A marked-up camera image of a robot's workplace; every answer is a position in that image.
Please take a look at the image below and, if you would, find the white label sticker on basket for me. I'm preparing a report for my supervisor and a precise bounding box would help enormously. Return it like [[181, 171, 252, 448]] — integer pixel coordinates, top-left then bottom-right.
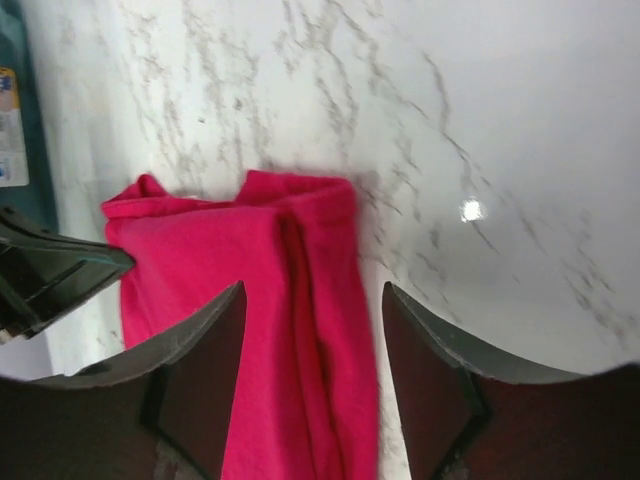
[[0, 67, 29, 188]]

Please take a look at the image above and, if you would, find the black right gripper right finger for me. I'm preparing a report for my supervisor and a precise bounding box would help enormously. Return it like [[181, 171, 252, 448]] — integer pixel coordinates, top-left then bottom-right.
[[382, 284, 639, 479]]

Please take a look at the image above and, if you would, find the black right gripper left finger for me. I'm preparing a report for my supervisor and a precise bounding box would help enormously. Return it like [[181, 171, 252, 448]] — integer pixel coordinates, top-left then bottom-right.
[[1, 283, 247, 479]]

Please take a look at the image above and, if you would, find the magenta t shirt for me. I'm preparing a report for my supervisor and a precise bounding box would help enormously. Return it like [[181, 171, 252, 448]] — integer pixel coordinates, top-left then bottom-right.
[[102, 170, 379, 479]]

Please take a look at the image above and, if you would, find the teal laundry basket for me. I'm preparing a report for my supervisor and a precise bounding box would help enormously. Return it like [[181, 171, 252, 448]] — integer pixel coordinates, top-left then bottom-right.
[[1, 1, 59, 232]]

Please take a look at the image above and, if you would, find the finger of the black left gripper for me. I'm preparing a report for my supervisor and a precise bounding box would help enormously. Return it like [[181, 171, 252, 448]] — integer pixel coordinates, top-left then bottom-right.
[[1, 206, 135, 344]]

